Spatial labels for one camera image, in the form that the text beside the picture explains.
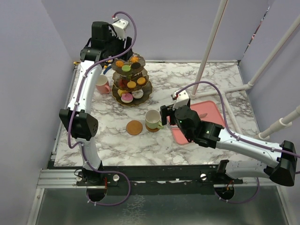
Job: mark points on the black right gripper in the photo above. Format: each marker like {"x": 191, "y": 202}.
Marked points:
{"x": 166, "y": 111}

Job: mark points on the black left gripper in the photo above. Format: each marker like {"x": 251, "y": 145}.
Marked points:
{"x": 127, "y": 45}

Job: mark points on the green mug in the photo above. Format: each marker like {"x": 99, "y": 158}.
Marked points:
{"x": 153, "y": 119}

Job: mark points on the orange flower cookie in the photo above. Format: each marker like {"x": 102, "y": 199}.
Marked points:
{"x": 134, "y": 59}

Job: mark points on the round wooden coaster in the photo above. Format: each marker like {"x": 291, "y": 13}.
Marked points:
{"x": 134, "y": 127}
{"x": 152, "y": 130}

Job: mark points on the chocolate chip cookie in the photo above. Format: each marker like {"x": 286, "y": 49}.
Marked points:
{"x": 119, "y": 63}

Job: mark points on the black sandwich cookie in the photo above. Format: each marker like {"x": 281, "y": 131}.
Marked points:
{"x": 135, "y": 65}

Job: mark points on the green macaron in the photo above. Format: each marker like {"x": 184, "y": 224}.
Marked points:
{"x": 126, "y": 68}

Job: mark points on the white chocolate-striped donut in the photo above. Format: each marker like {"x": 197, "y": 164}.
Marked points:
{"x": 138, "y": 94}

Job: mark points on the orange waffle biscuit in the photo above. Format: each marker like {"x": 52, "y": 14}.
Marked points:
{"x": 141, "y": 81}

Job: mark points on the pink frosted donut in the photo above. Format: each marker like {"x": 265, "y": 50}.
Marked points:
{"x": 127, "y": 98}

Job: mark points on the three-tier grey cake stand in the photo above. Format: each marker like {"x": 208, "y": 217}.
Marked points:
{"x": 132, "y": 75}

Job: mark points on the orange jam biscuit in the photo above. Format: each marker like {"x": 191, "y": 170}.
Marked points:
{"x": 131, "y": 84}

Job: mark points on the red frosted donut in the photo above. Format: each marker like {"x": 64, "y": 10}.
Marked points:
{"x": 121, "y": 84}

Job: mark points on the pink serving tray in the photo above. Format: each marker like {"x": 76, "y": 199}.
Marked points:
{"x": 208, "y": 107}

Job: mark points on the yellow cake slice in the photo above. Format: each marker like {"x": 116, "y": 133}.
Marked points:
{"x": 121, "y": 92}

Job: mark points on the pink mug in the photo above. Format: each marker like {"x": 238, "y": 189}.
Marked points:
{"x": 102, "y": 85}

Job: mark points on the metal serving tongs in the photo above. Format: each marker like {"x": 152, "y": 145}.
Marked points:
{"x": 203, "y": 115}

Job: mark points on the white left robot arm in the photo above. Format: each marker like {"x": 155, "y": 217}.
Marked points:
{"x": 107, "y": 42}

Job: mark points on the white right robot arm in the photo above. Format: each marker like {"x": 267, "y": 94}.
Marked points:
{"x": 275, "y": 161}

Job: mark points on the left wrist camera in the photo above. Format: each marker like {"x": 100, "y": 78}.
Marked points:
{"x": 120, "y": 27}

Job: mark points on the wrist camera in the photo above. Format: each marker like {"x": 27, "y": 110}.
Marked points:
{"x": 181, "y": 99}
{"x": 120, "y": 27}

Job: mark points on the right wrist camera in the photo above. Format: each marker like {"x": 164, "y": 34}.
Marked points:
{"x": 181, "y": 99}

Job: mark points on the blue handled pliers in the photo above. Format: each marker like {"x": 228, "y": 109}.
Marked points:
{"x": 107, "y": 69}

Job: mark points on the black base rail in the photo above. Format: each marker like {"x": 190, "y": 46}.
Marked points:
{"x": 155, "y": 180}

